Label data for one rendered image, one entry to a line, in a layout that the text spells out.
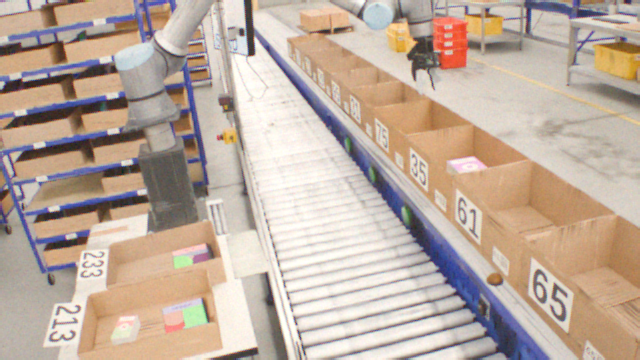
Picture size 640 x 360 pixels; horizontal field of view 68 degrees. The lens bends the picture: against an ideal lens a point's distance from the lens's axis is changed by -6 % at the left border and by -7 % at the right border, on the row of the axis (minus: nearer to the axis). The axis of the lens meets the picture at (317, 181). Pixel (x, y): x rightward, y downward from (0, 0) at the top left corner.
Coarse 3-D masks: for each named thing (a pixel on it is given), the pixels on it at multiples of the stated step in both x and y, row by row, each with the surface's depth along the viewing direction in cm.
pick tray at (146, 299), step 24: (120, 288) 154; (144, 288) 156; (168, 288) 159; (192, 288) 161; (96, 312) 154; (120, 312) 157; (144, 312) 156; (216, 312) 147; (96, 336) 147; (144, 336) 145; (168, 336) 133; (192, 336) 135; (216, 336) 137
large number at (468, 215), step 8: (456, 192) 154; (456, 200) 155; (464, 200) 149; (456, 208) 156; (464, 208) 150; (472, 208) 145; (456, 216) 157; (464, 216) 151; (472, 216) 146; (480, 216) 141; (464, 224) 152; (472, 224) 147; (480, 224) 142; (472, 232) 148; (480, 232) 143; (480, 240) 144
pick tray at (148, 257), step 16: (192, 224) 187; (208, 224) 189; (128, 240) 181; (144, 240) 183; (160, 240) 185; (176, 240) 187; (192, 240) 189; (208, 240) 191; (112, 256) 179; (128, 256) 184; (144, 256) 186; (160, 256) 186; (112, 272) 171; (128, 272) 178; (144, 272) 177; (160, 272) 176; (176, 272) 161; (224, 272) 167
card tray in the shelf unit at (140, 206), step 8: (136, 200) 331; (144, 200) 331; (112, 208) 309; (120, 208) 302; (128, 208) 303; (136, 208) 304; (144, 208) 305; (112, 216) 303; (120, 216) 304; (128, 216) 305; (136, 216) 306
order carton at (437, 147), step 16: (464, 128) 195; (480, 128) 191; (416, 144) 193; (432, 144) 195; (448, 144) 196; (464, 144) 198; (480, 144) 193; (496, 144) 181; (432, 160) 169; (448, 160) 199; (480, 160) 195; (496, 160) 183; (512, 160) 172; (432, 176) 171; (448, 176) 158; (432, 192) 174; (448, 192) 161; (448, 208) 163
